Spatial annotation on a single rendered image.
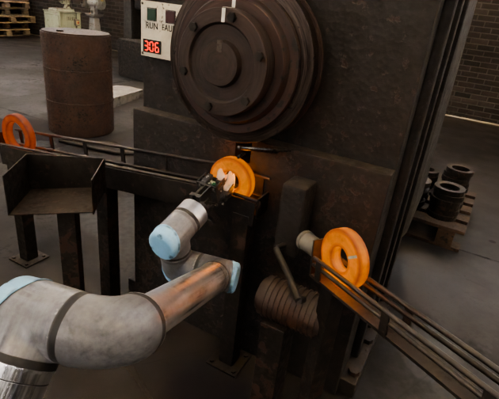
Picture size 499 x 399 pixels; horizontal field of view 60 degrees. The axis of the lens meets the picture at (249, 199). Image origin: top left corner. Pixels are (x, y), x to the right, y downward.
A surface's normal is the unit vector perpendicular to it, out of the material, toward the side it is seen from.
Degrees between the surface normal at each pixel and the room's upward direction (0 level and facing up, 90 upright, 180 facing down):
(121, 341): 66
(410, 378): 0
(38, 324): 51
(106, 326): 45
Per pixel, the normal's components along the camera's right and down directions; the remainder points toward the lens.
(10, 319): -0.21, -0.34
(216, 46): -0.48, 0.33
